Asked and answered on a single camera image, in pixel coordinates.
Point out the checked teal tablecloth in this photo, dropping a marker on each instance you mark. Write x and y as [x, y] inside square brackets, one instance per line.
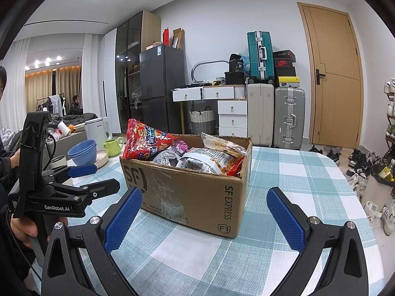
[162, 257]

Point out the beige suitcase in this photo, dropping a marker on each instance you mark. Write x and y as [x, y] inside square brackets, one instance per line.
[261, 106]

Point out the red triangular snack bag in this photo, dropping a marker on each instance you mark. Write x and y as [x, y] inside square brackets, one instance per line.
[144, 142]

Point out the green watering can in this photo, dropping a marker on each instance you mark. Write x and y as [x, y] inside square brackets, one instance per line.
[113, 146]

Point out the woven laundry basket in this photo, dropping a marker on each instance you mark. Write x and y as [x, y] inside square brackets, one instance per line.
[203, 121]

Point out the white sneakers pile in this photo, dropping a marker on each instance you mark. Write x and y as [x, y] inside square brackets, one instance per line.
[373, 193]

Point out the silver aluminium suitcase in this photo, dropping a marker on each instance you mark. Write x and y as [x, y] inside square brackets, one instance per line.
[289, 118]

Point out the white drawer desk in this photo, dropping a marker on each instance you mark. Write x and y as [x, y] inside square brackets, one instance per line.
[231, 105]

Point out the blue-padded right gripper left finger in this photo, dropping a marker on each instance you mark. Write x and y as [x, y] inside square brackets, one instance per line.
[63, 271]

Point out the stack of shoe boxes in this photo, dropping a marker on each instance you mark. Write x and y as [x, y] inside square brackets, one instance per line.
[285, 70]

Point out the cardboard SF Express box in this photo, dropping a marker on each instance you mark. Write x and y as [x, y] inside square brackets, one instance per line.
[212, 203]

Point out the black sneaker pair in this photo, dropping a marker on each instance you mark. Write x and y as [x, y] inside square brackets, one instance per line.
[332, 154]

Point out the white chip bag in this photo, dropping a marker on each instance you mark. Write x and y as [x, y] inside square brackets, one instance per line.
[210, 161]

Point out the dark glass cabinet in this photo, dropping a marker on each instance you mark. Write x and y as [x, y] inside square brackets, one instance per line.
[132, 38]

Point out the black refrigerator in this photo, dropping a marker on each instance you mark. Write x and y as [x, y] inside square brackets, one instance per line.
[161, 71]

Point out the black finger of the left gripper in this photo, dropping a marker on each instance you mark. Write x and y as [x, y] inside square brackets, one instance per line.
[93, 191]

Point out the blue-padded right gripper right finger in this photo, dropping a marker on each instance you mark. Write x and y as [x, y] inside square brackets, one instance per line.
[345, 272]

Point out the blue plastic bowl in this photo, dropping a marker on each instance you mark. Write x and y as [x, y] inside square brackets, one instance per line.
[84, 153]

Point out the teal suitcase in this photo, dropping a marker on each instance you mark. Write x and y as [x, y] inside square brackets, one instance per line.
[260, 52]

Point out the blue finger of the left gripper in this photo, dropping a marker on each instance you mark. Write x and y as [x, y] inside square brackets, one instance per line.
[63, 173]

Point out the person's left hand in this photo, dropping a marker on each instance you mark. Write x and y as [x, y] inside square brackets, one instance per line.
[23, 228]

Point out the wooden door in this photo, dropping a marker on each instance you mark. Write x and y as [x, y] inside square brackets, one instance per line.
[337, 87]

